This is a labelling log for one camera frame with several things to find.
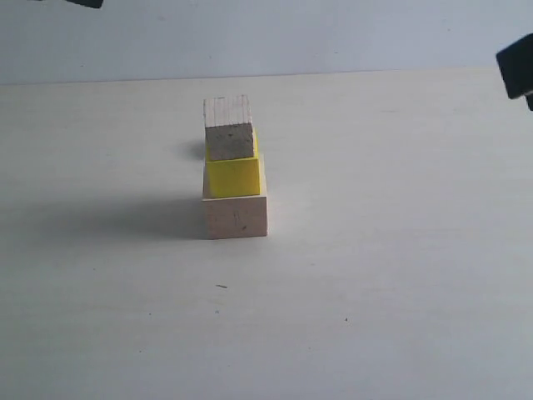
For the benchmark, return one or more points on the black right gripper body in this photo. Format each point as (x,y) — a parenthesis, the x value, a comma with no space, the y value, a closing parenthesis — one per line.
(515,63)

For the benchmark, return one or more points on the medium wooden cube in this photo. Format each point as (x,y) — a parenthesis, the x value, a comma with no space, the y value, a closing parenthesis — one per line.
(228,127)

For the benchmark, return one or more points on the yellow cube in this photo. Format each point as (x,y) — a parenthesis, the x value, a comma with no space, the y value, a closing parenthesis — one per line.
(237,177)

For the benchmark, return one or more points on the large wooden cube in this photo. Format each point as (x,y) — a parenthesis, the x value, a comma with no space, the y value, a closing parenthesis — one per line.
(236,217)

